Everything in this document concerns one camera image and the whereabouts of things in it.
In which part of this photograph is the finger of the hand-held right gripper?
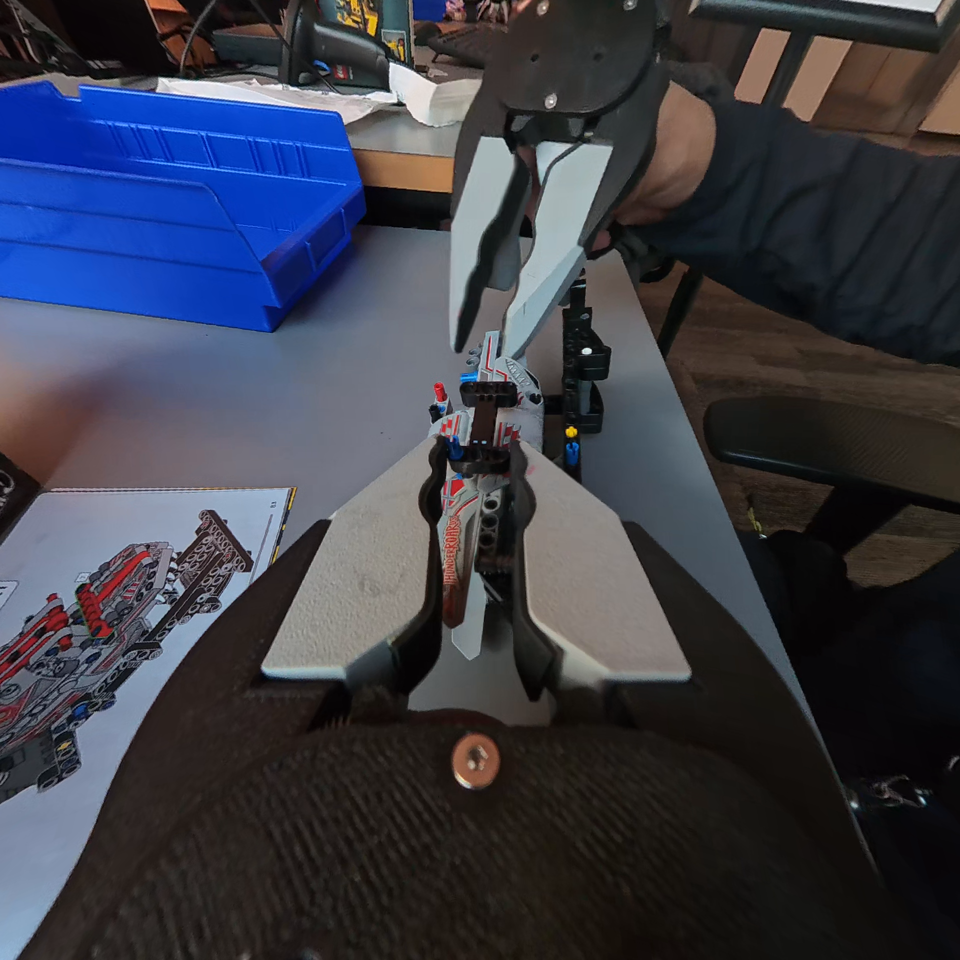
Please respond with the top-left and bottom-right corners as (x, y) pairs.
(501, 141), (615, 360)
(447, 135), (535, 355)

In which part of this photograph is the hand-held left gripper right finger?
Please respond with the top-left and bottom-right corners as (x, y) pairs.
(512, 437), (694, 704)

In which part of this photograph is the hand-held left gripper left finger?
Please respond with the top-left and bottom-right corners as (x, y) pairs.
(259, 435), (445, 697)

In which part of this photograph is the grey red lego truck model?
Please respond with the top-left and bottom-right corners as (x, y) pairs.
(426, 283), (614, 663)

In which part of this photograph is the person's right forearm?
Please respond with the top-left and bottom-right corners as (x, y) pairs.
(622, 93), (960, 370)

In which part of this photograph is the lego instruction booklet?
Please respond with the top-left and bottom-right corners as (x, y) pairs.
(0, 486), (298, 960)

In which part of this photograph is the black printed lego box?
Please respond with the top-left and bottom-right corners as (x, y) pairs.
(0, 450), (42, 545)

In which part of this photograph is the person's right hand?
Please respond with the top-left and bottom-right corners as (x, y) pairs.
(591, 81), (723, 252)

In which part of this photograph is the grey desk with wooden edge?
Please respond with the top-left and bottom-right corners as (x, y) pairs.
(0, 45), (489, 195)

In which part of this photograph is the black keyboard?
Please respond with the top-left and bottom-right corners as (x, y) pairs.
(423, 21), (511, 69)

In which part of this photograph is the white crumpled paper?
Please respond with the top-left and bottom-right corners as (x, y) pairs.
(156, 61), (481, 127)

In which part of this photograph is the green yellow box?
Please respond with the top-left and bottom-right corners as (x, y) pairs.
(315, 0), (415, 70)

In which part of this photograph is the black barcode scanner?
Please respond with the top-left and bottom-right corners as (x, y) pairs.
(279, 0), (395, 90)

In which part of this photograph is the grey table with black leg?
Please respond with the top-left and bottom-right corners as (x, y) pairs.
(688, 0), (960, 110)

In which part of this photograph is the cardboard box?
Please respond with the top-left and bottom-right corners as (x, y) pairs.
(735, 30), (960, 140)

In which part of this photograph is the blue plastic bin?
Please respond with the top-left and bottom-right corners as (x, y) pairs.
(0, 78), (369, 333)

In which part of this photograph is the orange brown object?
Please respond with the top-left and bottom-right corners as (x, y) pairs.
(142, 0), (219, 72)

